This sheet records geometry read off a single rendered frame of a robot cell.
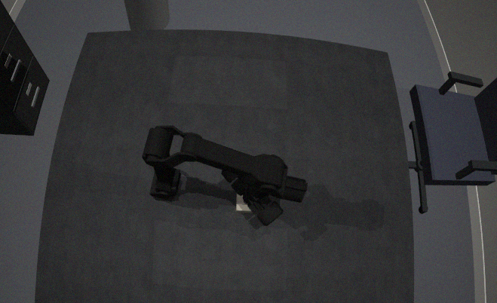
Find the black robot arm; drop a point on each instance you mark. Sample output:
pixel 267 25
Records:
pixel 264 174

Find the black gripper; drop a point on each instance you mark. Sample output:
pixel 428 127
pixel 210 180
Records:
pixel 269 214

